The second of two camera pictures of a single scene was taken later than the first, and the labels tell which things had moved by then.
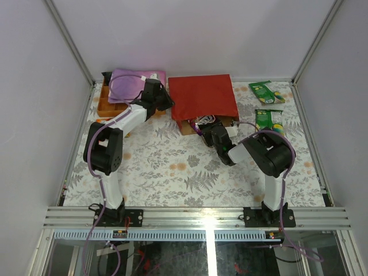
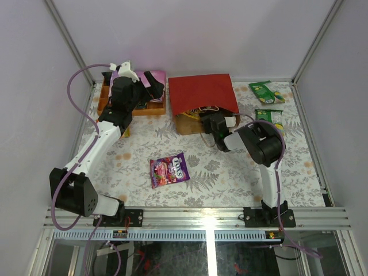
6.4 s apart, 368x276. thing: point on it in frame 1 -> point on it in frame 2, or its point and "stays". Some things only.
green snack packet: x=268 y=119 stays
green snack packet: x=264 y=94 stays
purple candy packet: x=196 y=122 -> x=168 y=170
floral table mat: x=161 y=167 stays
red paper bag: x=192 y=98 stays
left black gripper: x=164 y=98 -> x=148 y=87
